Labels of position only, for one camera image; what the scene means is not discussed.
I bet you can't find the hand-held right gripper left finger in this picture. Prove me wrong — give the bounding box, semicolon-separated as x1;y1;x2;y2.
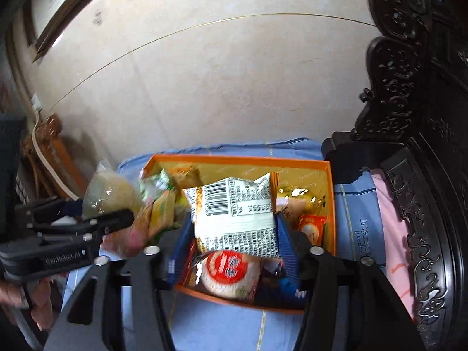
44;210;196;351

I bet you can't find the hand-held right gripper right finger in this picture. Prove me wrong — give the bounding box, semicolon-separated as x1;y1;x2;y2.
274;212;417;351

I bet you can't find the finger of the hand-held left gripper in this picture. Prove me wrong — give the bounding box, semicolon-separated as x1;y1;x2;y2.
33;209;135;244
15;197;87;227

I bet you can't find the pale bun clear packet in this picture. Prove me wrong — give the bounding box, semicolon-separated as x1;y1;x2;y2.
81;158;146;222

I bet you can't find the round rice cracker packet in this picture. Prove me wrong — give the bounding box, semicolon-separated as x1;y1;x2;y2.
198;250;263;301

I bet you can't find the white packet with barcode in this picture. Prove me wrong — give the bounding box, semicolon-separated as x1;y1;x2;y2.
182;171;281;259

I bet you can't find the pale green snack packet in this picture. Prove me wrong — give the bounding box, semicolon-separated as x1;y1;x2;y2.
139;167;178;197

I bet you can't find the orange cardboard box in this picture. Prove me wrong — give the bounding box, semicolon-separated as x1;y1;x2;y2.
142;153;338;316

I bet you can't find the person's left hand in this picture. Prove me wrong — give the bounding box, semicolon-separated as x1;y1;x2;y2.
0;279;52;332

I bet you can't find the pink snack packet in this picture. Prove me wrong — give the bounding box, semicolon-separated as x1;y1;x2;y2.
101;222;147;261

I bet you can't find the orange packet white picture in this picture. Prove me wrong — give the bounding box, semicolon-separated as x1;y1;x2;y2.
297;214;328;248

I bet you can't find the gold foil packet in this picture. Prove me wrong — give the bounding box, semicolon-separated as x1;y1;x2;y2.
275;186;328;210

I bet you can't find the yellow cake packet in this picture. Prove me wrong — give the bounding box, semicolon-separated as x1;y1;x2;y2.
145;189;178;241

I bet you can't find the wooden chair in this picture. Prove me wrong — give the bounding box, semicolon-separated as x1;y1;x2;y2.
19;113;89;206

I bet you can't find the blue checked bedsheet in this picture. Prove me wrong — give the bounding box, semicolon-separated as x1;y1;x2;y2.
59;136;387;351

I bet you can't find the pink blanket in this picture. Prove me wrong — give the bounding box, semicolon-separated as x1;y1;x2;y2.
370;167;416;323

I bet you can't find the dark carved wooden headboard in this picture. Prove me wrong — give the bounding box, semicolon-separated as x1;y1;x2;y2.
321;0;468;351

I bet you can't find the white cable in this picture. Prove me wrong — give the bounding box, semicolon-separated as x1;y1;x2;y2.
30;114;71;200

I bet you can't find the window frame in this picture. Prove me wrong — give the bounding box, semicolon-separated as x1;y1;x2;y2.
21;0;129;63

